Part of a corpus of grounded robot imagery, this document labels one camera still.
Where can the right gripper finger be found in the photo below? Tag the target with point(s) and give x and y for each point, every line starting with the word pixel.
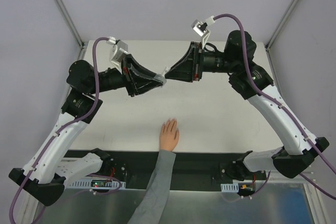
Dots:
pixel 182 63
pixel 179 75

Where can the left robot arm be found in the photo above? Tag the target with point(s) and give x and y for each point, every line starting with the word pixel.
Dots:
pixel 43 177

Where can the right aluminium frame post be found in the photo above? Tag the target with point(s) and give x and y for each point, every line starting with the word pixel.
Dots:
pixel 282 23

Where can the aluminium frame post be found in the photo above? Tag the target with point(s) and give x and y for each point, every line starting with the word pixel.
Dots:
pixel 69 23
pixel 282 23

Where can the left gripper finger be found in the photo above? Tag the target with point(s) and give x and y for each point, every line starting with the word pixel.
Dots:
pixel 142 86
pixel 138 71

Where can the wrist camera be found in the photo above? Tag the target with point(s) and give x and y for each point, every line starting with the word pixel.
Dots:
pixel 201 28
pixel 118 51

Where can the white cable duct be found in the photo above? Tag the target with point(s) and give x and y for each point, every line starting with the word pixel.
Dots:
pixel 91 183
pixel 230 188

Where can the mannequin hand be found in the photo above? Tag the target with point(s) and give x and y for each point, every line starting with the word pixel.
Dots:
pixel 169 135

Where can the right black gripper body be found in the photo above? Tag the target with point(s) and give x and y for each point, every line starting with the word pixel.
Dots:
pixel 197 61

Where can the right white cable duct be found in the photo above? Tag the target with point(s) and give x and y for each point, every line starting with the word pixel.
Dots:
pixel 230 188

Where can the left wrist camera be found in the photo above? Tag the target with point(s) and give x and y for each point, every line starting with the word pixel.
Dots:
pixel 118 51

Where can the left aluminium frame post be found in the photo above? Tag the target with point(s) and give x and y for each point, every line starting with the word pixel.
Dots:
pixel 69 23

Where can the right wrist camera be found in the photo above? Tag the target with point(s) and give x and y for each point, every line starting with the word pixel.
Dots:
pixel 201 28

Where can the clear nail polish bottle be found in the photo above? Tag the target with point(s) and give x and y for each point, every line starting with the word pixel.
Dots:
pixel 161 79

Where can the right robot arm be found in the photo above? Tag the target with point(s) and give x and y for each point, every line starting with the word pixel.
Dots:
pixel 300 146

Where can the grey sleeved forearm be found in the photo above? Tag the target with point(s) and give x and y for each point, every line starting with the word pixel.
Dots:
pixel 157 192

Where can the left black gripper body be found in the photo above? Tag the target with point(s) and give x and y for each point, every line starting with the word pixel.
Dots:
pixel 127 76

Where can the left white cable duct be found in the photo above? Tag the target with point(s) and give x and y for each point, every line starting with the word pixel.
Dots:
pixel 91 183

